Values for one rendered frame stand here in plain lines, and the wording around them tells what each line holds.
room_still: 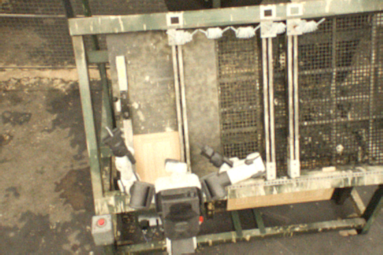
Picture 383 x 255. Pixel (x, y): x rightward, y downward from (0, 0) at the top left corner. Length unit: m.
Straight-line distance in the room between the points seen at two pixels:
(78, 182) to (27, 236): 0.62
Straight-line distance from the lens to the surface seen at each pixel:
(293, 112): 2.88
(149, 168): 2.84
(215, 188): 2.35
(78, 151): 4.40
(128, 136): 2.74
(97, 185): 2.86
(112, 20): 2.59
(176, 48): 2.63
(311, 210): 3.99
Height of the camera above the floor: 3.28
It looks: 45 degrees down
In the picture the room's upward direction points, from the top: straight up
